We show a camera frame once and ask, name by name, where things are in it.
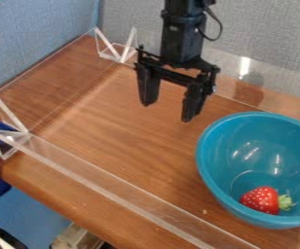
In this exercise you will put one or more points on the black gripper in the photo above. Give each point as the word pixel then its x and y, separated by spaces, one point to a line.
pixel 196 75

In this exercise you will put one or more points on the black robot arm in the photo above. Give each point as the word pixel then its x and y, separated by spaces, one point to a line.
pixel 189 23

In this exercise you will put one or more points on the blue plastic bowl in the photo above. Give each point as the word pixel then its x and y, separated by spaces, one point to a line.
pixel 249 150

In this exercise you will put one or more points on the red strawberry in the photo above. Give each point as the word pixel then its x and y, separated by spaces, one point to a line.
pixel 265 200

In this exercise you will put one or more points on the clear acrylic barrier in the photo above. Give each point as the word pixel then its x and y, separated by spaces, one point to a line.
pixel 112 163

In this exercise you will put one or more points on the beige object under table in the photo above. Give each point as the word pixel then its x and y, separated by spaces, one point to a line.
pixel 77 238

